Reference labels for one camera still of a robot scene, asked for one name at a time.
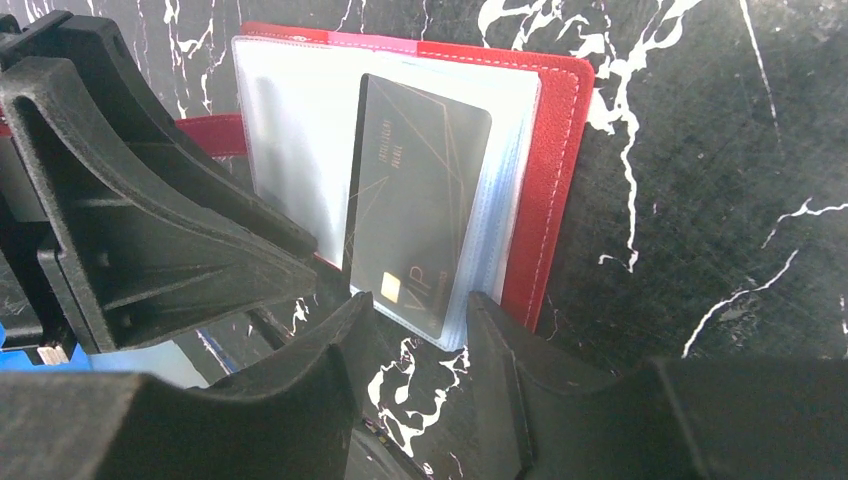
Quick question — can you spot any red card holder wallet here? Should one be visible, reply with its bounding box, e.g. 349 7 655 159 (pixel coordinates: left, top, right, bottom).
179 22 594 351

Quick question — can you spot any thin credit card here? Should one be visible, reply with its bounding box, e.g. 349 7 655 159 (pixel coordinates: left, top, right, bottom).
345 73 492 350

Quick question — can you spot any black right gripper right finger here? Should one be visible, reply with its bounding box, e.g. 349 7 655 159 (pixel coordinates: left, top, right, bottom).
467 292 847 479

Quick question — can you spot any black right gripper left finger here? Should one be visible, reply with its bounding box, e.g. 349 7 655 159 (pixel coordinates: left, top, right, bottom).
1 292 375 479

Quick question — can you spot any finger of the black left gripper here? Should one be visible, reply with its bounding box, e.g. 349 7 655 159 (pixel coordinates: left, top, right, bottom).
1 57 318 353
1 10 317 258

